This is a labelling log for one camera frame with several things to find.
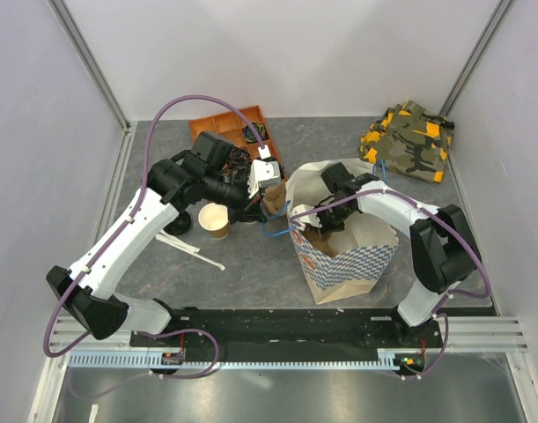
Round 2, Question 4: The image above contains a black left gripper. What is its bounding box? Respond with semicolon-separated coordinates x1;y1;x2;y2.
204;171;269;226

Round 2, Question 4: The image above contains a checkered paper takeout bag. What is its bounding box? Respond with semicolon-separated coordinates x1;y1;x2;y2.
282;160;399;304

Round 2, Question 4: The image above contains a cardboard cup carrier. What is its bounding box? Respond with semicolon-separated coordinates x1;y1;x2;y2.
262;182;287;218

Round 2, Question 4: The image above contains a black plastic cup lid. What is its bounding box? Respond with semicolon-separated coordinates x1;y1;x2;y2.
164;211;193;236

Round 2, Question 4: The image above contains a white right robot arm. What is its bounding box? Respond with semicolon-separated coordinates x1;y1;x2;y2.
316;163;487;347

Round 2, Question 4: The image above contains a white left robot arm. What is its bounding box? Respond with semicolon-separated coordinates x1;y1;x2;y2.
46;131;281;346

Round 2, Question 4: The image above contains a paper cup near tray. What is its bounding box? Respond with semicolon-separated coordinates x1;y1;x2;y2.
198;203;230;240

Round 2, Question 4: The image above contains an orange compartment tray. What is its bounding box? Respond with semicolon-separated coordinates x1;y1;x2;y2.
188;106;281;161

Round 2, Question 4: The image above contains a green blue rolled sock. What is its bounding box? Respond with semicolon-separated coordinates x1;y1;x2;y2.
243;122;269;144

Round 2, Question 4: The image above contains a wrapped straw middle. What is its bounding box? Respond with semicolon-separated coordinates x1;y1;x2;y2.
155;233;200;253

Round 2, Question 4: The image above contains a camouflage cloth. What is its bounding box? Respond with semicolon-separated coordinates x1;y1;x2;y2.
359;100;455;183

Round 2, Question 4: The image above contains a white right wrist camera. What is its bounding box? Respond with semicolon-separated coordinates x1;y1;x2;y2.
289;219;306;232

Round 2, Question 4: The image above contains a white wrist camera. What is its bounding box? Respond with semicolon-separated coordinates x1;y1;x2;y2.
247;145;281;198
289;219;306;232

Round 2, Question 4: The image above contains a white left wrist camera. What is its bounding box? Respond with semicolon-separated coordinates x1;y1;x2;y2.
247;145;281;198

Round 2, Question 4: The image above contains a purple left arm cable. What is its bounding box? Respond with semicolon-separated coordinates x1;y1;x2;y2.
43;94;269;400

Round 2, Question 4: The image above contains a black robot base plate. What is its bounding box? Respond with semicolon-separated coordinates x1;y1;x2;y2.
129;308;442;362

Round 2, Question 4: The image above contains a grey slotted cable duct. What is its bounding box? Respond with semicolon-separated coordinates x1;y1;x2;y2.
68;350;400;371

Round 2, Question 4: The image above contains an aluminium frame rail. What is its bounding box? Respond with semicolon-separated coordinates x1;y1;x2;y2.
48;315;529;353

